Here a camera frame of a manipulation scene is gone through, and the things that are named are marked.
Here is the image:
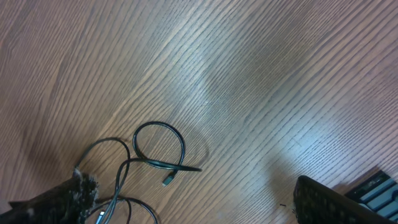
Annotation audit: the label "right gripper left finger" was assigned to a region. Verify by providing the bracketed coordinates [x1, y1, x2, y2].
[1, 169, 98, 224]

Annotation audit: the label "black cable silver plugs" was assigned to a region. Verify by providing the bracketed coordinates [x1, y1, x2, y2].
[75, 138, 202, 224]

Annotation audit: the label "black USB cable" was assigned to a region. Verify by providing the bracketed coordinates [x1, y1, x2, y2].
[132, 121, 187, 187]

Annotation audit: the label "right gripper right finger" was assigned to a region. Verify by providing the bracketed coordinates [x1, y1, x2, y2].
[293, 175, 395, 224]

